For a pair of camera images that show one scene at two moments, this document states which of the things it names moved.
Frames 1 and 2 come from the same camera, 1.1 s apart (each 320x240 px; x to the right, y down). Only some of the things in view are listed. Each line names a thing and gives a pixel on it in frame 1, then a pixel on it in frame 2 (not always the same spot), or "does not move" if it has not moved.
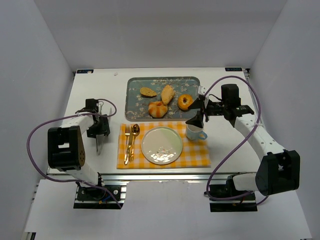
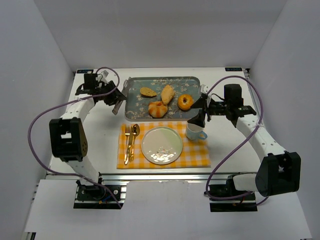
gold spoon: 135,132 does not move
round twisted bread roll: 157,109 does not move
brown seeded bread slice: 147,92 does not move
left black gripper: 103,126 -> 113,95
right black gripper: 203,110 does not move
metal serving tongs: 100,139 -> 124,89
